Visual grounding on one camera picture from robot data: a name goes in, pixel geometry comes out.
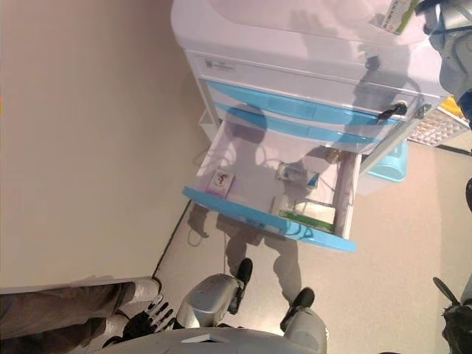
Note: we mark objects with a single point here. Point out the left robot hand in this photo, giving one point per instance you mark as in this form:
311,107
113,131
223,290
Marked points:
140,326

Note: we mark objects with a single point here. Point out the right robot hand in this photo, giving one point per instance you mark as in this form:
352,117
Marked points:
439,14

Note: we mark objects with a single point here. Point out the green white medicine box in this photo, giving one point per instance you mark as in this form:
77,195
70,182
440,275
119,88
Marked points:
394,16

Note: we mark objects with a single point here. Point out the blue white cart drawer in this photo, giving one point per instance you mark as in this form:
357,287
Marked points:
250,177
295,105
313,131

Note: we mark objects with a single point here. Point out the left silver robot leg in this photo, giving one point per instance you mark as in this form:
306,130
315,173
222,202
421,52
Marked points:
206,298

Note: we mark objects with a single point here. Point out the silver robot leg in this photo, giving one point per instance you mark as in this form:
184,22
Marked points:
306,328
206,298

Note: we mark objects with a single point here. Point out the metal cart side latch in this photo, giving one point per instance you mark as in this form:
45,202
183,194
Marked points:
424,111

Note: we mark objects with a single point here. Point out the black cart lock key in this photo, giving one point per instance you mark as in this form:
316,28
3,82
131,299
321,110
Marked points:
391,110

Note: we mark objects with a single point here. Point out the left black robot foot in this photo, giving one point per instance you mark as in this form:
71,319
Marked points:
244,271

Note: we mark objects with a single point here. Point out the black robot foot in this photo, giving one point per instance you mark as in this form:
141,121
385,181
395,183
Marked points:
244,271
303,298

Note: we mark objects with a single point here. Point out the waste bin with blue lid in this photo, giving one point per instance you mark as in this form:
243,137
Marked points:
387,169

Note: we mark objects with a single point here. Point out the white medical cart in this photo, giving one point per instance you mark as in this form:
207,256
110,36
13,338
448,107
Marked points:
276,33

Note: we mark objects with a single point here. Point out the right black robot foot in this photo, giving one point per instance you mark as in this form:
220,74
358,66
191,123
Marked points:
303,298

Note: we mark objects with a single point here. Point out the right silver robot leg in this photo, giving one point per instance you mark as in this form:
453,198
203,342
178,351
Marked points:
306,328

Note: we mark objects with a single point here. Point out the white box with red print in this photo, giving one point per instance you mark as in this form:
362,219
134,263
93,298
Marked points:
221,181

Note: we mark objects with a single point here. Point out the flat green white box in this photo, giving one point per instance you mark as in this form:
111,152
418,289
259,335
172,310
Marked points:
309,217

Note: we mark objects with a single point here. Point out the small blue white box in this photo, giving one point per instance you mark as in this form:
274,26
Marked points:
313,180

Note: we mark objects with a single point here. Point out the clear plastic packet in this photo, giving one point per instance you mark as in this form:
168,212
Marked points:
291,171

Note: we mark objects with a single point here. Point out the cart label sticker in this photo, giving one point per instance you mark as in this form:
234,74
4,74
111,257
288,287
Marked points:
221,64

